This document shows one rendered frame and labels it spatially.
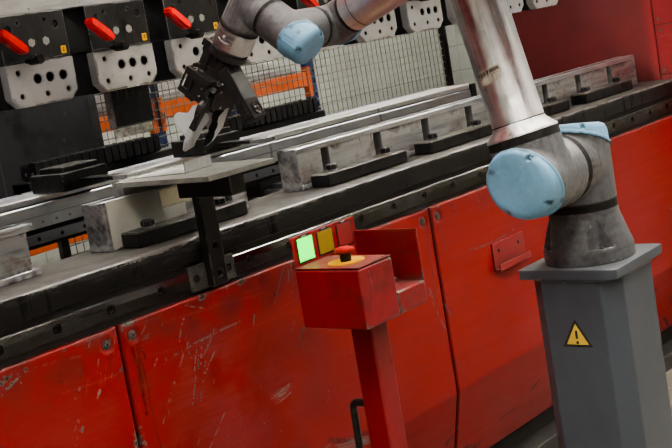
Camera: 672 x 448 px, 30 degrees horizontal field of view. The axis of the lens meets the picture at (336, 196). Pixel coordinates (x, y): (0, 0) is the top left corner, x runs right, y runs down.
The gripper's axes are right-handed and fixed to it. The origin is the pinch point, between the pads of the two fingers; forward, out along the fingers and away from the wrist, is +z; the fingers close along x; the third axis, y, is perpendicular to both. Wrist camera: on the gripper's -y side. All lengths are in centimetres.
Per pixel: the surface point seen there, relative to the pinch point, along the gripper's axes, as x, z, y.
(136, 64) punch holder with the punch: -0.6, -5.4, 20.3
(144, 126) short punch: -4.2, 6.7, 15.5
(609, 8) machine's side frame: -215, -12, -1
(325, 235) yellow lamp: -17.3, 9.0, -24.5
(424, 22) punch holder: -96, -13, 8
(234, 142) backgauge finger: -41.2, 17.5, 14.9
